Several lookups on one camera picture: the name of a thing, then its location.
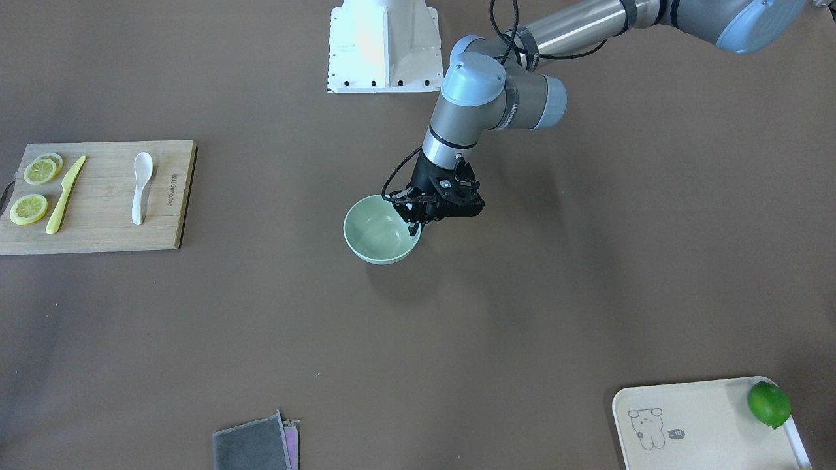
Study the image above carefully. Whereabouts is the green lime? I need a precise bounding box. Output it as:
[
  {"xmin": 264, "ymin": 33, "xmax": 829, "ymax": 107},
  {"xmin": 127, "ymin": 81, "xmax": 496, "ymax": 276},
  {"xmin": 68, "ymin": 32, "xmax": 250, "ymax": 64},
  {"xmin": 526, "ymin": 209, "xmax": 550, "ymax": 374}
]
[{"xmin": 747, "ymin": 381, "xmax": 792, "ymax": 429}]

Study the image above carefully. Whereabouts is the bamboo cutting board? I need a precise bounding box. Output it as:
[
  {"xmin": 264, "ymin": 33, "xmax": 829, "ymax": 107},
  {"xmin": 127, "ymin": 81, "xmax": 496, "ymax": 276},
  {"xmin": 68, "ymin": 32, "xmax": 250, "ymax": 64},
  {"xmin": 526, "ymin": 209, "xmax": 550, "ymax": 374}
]
[{"xmin": 1, "ymin": 140, "xmax": 197, "ymax": 255}]

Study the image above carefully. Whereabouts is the pink cloth under grey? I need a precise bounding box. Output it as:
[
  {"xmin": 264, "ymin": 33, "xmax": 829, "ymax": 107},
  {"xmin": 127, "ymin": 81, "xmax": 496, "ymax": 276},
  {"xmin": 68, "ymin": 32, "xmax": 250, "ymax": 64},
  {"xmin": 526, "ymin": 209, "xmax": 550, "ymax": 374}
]
[{"xmin": 281, "ymin": 420, "xmax": 300, "ymax": 470}]

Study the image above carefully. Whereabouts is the cream tray with bear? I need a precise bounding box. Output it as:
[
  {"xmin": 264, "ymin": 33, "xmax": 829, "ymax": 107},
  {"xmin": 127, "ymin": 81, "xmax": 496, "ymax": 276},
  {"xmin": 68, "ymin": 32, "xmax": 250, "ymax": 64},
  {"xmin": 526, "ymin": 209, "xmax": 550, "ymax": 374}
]
[{"xmin": 612, "ymin": 377, "xmax": 812, "ymax": 469}]

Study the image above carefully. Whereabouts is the upper lemon slice front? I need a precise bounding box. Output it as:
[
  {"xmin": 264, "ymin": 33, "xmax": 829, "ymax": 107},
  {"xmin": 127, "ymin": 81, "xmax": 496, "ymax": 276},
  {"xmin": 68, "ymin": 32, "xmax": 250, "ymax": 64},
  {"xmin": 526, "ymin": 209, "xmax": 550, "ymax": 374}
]
[{"xmin": 24, "ymin": 158, "xmax": 59, "ymax": 185}]

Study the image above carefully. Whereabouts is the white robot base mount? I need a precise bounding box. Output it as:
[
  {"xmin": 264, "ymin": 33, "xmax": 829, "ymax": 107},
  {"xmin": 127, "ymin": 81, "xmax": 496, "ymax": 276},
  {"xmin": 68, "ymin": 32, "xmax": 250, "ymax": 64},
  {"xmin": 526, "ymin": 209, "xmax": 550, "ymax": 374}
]
[{"xmin": 327, "ymin": 1, "xmax": 443, "ymax": 93}]

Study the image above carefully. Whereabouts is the lemon slice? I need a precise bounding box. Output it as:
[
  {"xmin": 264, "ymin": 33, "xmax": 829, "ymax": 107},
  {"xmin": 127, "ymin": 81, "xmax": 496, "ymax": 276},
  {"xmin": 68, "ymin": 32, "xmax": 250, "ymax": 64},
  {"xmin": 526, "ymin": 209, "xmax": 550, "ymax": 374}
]
[
  {"xmin": 36, "ymin": 153, "xmax": 65, "ymax": 174},
  {"xmin": 9, "ymin": 194, "xmax": 50, "ymax": 226},
  {"xmin": 24, "ymin": 158, "xmax": 59, "ymax": 185}
]

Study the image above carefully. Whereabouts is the black cable, bowl-side arm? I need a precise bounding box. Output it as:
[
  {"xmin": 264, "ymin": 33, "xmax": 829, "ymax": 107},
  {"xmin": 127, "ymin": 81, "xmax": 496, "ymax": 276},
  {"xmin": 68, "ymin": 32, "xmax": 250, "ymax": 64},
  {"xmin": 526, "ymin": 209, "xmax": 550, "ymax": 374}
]
[{"xmin": 381, "ymin": 0, "xmax": 609, "ymax": 199}]

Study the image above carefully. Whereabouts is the lower lemon slice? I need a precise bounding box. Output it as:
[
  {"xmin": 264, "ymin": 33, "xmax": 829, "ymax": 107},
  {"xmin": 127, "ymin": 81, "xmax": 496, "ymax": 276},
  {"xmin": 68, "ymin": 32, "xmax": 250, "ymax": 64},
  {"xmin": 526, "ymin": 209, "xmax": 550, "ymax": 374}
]
[{"xmin": 9, "ymin": 194, "xmax": 50, "ymax": 226}]

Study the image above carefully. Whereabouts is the grey folded cloth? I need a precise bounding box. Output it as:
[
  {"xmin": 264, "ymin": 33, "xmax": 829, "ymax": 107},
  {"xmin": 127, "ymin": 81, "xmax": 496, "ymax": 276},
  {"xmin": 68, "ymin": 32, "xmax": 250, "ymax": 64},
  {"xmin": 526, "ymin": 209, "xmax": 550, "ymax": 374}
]
[{"xmin": 212, "ymin": 413, "xmax": 289, "ymax": 469}]

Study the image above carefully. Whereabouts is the white ceramic spoon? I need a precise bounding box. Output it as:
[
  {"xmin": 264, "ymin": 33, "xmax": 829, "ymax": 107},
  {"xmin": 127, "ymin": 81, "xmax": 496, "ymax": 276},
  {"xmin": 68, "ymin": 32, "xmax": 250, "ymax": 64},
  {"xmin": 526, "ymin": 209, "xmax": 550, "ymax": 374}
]
[{"xmin": 131, "ymin": 151, "xmax": 154, "ymax": 225}]

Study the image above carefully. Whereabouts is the black gripper, bowl side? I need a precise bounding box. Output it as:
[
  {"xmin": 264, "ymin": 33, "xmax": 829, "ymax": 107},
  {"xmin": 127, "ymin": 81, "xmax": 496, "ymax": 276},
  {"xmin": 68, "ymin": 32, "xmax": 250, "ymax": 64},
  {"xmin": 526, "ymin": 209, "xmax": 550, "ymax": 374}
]
[{"xmin": 391, "ymin": 154, "xmax": 485, "ymax": 237}]

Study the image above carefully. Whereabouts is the upper lemon slice behind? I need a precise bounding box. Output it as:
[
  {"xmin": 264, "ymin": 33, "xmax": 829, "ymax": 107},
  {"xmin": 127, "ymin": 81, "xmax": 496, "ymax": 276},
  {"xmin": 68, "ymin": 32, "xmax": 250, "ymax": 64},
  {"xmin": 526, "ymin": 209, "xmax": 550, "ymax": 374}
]
[{"xmin": 36, "ymin": 153, "xmax": 65, "ymax": 174}]

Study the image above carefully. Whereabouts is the yellow plastic knife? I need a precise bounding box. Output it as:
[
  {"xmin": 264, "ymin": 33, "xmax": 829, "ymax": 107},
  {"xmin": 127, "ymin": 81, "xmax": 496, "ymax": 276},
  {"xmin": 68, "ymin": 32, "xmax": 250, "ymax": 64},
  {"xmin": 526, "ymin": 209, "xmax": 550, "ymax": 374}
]
[{"xmin": 45, "ymin": 155, "xmax": 88, "ymax": 235}]

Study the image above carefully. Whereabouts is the light green bowl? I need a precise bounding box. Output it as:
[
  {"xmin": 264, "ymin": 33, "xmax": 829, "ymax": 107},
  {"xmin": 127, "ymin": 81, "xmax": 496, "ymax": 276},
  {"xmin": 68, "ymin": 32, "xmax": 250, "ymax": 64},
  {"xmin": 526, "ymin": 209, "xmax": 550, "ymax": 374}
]
[{"xmin": 343, "ymin": 195, "xmax": 422, "ymax": 265}]

